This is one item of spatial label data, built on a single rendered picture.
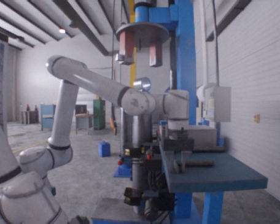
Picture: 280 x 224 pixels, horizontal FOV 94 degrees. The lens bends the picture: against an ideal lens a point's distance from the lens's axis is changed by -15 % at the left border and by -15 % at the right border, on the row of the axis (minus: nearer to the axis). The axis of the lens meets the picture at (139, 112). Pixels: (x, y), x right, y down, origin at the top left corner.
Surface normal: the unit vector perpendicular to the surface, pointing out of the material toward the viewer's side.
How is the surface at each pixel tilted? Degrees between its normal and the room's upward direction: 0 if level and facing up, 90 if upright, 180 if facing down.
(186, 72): 90
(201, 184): 90
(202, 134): 90
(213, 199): 90
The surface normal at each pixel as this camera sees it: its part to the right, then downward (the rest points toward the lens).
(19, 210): 0.29, 0.03
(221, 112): -0.07, 0.04
